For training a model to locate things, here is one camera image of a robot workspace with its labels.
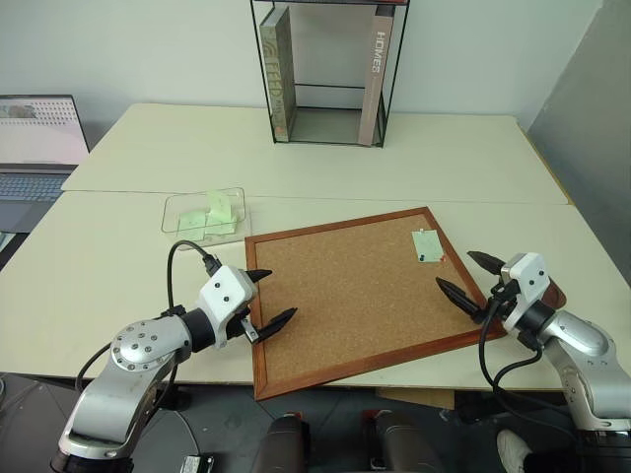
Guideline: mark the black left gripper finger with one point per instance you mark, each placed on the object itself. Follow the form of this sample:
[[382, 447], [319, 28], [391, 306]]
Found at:
[[278, 322], [259, 275]]

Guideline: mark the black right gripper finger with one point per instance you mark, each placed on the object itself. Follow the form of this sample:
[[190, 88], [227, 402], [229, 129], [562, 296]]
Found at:
[[485, 261], [458, 295]]

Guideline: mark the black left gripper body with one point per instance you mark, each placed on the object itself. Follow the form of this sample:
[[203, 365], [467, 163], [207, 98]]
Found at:
[[245, 315]]

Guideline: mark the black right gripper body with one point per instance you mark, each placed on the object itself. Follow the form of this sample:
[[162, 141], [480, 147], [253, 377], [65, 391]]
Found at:
[[503, 298]]

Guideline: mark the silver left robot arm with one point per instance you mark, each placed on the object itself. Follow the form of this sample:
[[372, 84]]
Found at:
[[123, 389]]

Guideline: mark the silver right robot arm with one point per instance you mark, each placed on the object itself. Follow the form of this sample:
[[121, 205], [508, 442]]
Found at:
[[586, 355]]

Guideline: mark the flat green paper note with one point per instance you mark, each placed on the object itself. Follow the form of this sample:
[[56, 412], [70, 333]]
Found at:
[[191, 224], [222, 227]]

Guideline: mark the folded green paper note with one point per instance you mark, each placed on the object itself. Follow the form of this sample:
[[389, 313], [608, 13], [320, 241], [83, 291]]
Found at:
[[219, 207]]

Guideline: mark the wood framed cork board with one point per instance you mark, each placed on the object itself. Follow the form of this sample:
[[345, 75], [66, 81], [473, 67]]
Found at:
[[355, 295]]

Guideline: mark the clear plastic tray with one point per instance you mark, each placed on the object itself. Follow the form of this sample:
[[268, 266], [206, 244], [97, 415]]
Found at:
[[172, 217]]

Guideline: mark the dark rounded shape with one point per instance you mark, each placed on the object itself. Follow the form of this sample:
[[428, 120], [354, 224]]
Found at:
[[409, 443], [283, 446]]

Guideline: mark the white shoe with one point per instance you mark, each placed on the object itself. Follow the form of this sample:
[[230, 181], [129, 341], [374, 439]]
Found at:
[[512, 451]]

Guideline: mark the small black floor box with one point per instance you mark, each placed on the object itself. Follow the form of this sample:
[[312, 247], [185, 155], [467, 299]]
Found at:
[[198, 464]]

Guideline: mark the grey partition panel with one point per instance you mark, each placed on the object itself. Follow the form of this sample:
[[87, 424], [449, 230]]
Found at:
[[586, 123]]

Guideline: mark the olive patterned book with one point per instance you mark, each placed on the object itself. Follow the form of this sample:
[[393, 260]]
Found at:
[[276, 74]]

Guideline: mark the pink HOMES book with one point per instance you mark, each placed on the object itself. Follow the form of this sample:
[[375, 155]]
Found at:
[[374, 74]]

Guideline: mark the grey laptop computer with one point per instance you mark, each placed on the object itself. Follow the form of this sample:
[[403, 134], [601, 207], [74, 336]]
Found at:
[[34, 133]]

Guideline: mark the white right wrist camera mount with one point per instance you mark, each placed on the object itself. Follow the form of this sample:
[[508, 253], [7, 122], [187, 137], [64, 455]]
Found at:
[[527, 281]]

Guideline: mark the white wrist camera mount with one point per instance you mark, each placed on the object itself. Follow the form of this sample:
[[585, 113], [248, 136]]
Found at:
[[224, 290], [527, 281]]

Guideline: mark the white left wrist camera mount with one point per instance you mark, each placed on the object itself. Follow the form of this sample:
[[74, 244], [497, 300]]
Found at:
[[224, 290]]

